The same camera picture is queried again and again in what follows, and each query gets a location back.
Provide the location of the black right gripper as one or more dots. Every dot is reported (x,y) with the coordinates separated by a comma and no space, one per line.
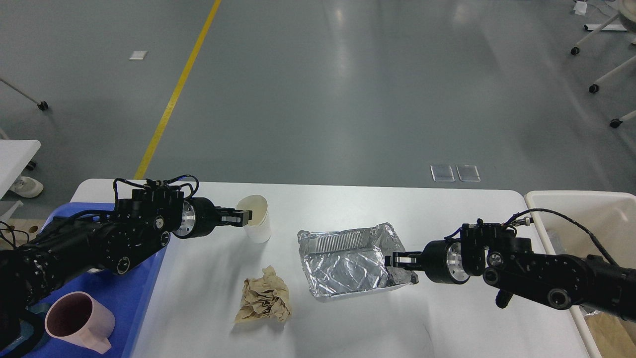
(441,261)

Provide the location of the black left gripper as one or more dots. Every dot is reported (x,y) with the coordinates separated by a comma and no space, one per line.
(200,217)

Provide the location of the white paper cup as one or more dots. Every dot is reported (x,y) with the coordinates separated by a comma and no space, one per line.
(258,228)

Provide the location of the aluminium foil tray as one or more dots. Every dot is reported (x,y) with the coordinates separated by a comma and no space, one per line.
(350,263)

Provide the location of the brown paper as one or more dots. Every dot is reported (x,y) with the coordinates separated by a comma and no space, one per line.
(610,336)
(266,297)

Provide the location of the pink ceramic mug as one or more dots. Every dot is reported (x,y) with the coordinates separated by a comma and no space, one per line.
(79,319)

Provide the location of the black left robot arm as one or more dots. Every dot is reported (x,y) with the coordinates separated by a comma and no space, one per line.
(142,222)

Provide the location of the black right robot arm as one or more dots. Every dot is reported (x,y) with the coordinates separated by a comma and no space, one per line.
(505,261)

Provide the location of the clear floor plate left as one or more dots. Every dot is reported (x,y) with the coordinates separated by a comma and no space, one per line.
(442,173)

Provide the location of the clear floor plate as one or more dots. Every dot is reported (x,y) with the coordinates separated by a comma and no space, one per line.
(442,173)
(468,173)

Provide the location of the clear floor plate right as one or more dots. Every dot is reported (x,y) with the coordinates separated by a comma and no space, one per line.
(468,173)

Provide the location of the blue plastic tray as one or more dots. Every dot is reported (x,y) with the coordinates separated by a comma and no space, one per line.
(126,296)

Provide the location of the white paper on floor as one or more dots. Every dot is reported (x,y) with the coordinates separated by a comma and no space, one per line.
(138,55)

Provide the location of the beige waste bin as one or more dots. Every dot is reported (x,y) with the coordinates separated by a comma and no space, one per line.
(611,216)

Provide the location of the white sneaker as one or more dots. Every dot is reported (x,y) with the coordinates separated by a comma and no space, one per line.
(26,187)

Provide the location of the brown paper in bin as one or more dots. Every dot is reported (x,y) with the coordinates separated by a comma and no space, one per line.
(610,336)

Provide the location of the rolling stand leg left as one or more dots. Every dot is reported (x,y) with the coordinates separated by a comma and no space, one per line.
(41,104)

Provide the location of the white side table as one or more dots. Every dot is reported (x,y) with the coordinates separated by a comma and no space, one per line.
(14,158)

